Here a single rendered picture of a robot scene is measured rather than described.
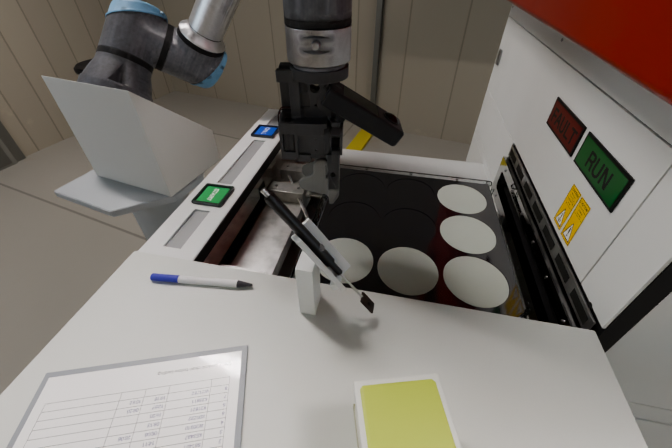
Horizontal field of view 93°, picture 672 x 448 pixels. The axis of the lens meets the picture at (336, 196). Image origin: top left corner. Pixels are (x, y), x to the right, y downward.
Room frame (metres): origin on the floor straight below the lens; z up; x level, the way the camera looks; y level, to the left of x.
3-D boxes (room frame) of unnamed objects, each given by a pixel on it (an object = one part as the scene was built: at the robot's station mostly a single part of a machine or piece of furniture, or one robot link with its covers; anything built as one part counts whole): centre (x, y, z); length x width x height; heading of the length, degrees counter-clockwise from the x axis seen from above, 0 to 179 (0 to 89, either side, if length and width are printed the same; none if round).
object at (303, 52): (0.40, 0.02, 1.23); 0.08 x 0.08 x 0.05
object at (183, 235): (0.59, 0.20, 0.89); 0.55 x 0.09 x 0.14; 168
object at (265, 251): (0.48, 0.12, 0.87); 0.36 x 0.08 x 0.03; 168
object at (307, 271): (0.23, 0.02, 1.03); 0.06 x 0.04 x 0.13; 78
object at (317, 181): (0.38, 0.03, 1.05); 0.06 x 0.03 x 0.09; 88
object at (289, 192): (0.56, 0.11, 0.89); 0.08 x 0.03 x 0.03; 78
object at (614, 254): (0.59, -0.40, 1.02); 0.81 x 0.03 x 0.40; 168
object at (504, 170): (0.42, -0.35, 0.89); 0.44 x 0.02 x 0.10; 168
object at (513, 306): (0.45, -0.14, 0.90); 0.34 x 0.34 x 0.01; 78
